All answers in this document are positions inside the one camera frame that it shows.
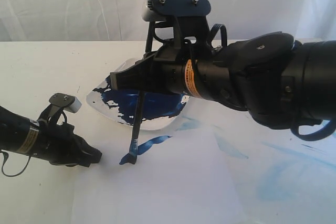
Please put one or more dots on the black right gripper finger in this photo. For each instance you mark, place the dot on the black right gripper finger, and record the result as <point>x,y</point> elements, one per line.
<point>134,74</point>

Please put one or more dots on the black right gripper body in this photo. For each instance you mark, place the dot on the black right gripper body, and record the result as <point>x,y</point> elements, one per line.
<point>193,70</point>

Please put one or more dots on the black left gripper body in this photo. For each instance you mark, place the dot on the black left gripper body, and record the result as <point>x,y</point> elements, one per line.
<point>58,145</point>

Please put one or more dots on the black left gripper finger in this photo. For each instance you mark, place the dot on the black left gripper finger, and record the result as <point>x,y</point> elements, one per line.
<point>86,154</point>

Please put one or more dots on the black handled paintbrush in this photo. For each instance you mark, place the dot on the black handled paintbrush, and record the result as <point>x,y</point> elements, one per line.
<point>133,149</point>

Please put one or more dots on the white paper sheet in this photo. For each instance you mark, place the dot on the white paper sheet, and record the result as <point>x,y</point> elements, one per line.
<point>181,178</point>

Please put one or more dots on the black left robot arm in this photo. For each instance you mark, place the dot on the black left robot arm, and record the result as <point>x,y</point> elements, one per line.
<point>17,134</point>

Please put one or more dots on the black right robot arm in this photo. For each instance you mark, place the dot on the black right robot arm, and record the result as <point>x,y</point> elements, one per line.
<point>281,82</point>

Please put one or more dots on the white square plate blue paint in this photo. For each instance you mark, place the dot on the white square plate blue paint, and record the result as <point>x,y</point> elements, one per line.
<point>159,110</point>

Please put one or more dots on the white backdrop cloth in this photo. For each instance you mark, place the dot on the white backdrop cloth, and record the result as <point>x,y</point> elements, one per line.
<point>90,20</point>

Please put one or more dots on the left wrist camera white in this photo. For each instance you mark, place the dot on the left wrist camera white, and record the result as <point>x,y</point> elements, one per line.
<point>58,104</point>

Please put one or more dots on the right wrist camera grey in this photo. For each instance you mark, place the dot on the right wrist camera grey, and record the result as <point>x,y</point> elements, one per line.
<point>186,17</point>

